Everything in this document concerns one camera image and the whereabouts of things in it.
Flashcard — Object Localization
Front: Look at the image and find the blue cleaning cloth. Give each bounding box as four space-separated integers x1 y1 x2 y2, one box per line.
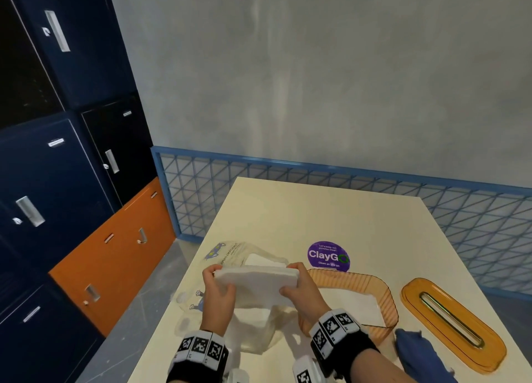
393 328 458 383

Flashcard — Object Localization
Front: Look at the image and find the orange locker cabinet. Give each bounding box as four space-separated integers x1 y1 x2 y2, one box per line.
49 177 176 338

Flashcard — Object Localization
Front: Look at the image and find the round purple sticker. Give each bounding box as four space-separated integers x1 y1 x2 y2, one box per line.
307 241 351 271

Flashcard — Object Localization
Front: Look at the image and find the black wristband with marker tags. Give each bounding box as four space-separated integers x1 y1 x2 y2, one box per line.
166 330 230 383
309 308 380 375

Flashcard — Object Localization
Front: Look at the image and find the dark blue locker bank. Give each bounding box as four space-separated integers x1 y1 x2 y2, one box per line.
0 0 157 383

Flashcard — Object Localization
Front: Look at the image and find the cat print tissue pack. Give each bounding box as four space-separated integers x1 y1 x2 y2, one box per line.
174 240 302 355

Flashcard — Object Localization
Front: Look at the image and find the person's right hand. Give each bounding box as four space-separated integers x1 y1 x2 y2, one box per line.
279 263 331 325

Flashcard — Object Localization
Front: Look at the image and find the orange transparent tissue box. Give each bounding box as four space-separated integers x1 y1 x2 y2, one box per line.
299 268 400 349

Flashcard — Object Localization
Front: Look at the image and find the person's left hand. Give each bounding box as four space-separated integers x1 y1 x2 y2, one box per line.
201 264 237 337

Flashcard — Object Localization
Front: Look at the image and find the orange slotted lid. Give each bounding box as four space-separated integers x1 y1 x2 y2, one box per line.
401 278 508 375

